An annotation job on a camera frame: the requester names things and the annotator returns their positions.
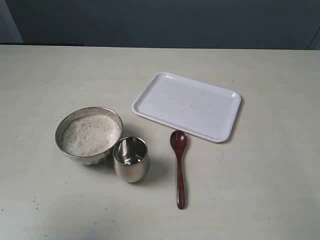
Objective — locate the dark red wooden spoon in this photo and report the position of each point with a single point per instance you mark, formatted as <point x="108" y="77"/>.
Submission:
<point x="178" y="142"/>

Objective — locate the steel bowl of rice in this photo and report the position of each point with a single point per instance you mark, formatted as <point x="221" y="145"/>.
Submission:
<point x="87" y="136"/>

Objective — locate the white plastic tray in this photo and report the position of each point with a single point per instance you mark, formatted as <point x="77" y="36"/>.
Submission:
<point x="194" y="107"/>

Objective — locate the small steel cup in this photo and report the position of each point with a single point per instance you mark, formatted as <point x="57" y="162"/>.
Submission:
<point x="130" y="159"/>

